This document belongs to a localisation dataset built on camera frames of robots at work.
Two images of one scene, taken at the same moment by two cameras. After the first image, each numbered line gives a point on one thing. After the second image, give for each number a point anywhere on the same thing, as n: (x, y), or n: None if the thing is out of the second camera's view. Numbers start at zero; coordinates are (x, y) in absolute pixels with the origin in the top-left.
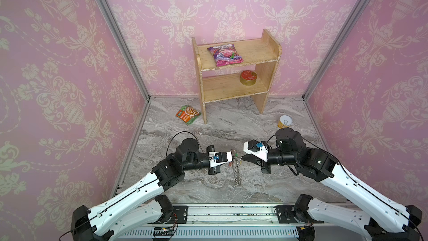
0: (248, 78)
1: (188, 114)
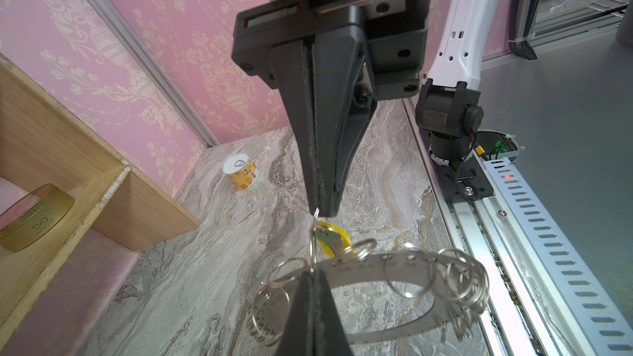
0: (34, 216)
1: None
